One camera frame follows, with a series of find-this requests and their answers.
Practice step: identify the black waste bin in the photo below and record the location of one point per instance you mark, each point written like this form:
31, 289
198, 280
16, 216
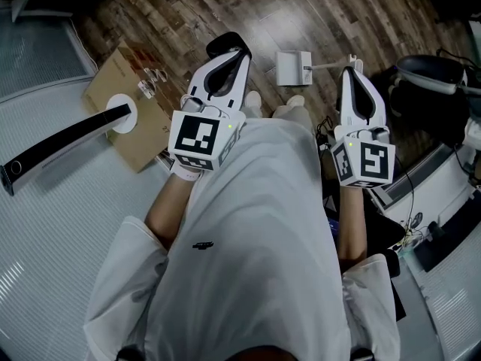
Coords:
221, 43

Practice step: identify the round white monitor stand base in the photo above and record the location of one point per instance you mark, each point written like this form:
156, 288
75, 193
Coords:
116, 102

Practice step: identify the person's white shirt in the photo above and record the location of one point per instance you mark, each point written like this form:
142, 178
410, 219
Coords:
255, 201

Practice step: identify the curved computer monitor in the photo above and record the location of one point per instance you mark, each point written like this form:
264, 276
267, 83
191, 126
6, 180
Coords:
56, 152

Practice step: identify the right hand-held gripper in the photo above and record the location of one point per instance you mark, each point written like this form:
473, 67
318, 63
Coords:
372, 162

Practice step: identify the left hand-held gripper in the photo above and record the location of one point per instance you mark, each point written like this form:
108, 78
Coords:
195, 134

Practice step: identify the person's right forearm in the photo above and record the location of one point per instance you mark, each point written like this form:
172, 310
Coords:
351, 224

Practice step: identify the person's left forearm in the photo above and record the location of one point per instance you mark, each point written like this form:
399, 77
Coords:
169, 209

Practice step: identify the flat cardboard box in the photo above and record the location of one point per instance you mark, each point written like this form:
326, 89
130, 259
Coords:
109, 81

